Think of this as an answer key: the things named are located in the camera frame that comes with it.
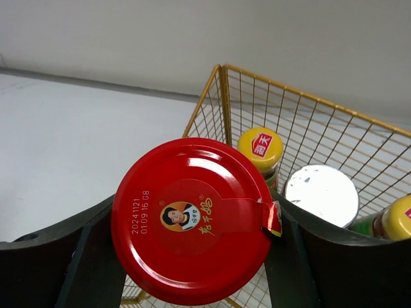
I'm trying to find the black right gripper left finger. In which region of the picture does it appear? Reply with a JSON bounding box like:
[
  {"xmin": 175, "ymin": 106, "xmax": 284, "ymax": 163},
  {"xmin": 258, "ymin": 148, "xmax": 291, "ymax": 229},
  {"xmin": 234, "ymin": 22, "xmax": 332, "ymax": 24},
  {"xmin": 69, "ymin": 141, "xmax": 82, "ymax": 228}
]
[{"xmin": 1, "ymin": 197, "xmax": 126, "ymax": 307}]

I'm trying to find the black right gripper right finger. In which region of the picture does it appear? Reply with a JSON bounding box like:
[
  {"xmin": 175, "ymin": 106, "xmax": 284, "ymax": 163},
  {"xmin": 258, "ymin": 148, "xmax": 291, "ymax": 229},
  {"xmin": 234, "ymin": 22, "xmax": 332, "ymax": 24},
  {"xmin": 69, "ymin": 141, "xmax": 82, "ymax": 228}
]
[{"xmin": 265, "ymin": 191, "xmax": 410, "ymax": 307}]

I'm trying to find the silver lid white granule jar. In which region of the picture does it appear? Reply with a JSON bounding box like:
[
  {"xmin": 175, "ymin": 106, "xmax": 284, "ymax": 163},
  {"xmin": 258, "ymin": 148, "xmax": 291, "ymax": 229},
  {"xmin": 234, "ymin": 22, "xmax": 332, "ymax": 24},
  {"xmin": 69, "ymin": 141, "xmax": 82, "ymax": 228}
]
[{"xmin": 282, "ymin": 164, "xmax": 360, "ymax": 228}]

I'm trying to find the yellow cap sauce bottle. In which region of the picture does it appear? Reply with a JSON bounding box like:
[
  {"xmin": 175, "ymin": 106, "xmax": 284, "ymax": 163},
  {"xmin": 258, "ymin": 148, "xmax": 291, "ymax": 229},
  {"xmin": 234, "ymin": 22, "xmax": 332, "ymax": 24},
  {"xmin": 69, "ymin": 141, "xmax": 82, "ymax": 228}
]
[
  {"xmin": 349, "ymin": 195, "xmax": 411, "ymax": 241},
  {"xmin": 237, "ymin": 127, "xmax": 283, "ymax": 191}
]

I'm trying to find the red lid sauce jar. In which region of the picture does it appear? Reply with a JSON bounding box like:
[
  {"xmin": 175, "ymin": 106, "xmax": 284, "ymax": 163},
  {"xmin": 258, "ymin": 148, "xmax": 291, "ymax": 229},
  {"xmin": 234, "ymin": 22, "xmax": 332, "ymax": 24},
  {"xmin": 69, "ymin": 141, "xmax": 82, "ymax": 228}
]
[{"xmin": 111, "ymin": 138, "xmax": 282, "ymax": 305}]

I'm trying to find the gold wire rack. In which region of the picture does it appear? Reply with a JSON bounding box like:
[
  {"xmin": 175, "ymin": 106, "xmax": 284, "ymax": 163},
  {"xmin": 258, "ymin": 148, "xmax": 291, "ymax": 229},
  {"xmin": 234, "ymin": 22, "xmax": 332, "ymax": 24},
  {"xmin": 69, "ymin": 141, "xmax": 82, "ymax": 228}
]
[{"xmin": 121, "ymin": 65, "xmax": 410, "ymax": 307}]

